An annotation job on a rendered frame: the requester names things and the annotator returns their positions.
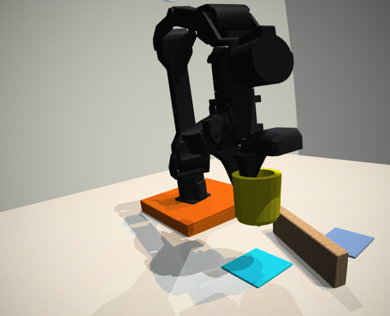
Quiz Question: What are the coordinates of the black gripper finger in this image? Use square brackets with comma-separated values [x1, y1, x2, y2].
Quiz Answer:
[211, 145, 241, 184]
[231, 152, 266, 178]

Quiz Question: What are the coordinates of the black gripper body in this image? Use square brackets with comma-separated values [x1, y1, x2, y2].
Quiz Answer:
[209, 88, 303, 156]

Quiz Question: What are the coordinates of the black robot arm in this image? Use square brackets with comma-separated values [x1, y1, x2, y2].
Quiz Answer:
[153, 4, 294, 204]

